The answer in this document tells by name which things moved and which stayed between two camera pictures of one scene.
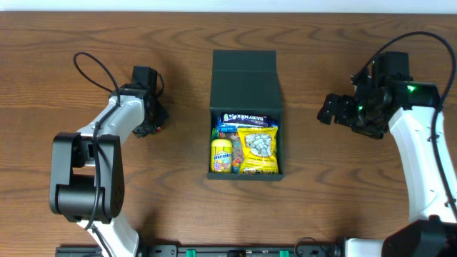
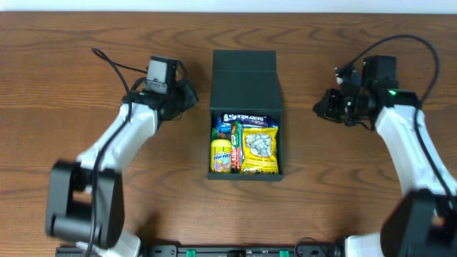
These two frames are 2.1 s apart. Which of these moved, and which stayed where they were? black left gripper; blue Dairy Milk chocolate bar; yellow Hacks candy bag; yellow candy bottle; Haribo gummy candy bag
Moved: black left gripper; Haribo gummy candy bag
Stayed: yellow candy bottle; blue Dairy Milk chocolate bar; yellow Hacks candy bag
